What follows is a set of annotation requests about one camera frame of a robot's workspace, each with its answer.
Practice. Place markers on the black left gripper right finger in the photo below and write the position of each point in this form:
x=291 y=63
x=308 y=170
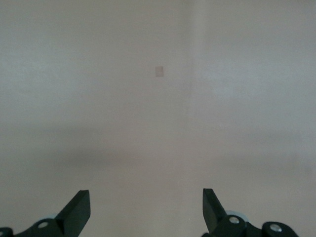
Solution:
x=217 y=222

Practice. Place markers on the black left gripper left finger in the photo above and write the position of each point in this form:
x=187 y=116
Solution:
x=71 y=217

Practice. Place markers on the small brown tape patch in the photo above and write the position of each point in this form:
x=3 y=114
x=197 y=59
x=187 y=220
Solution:
x=159 y=71

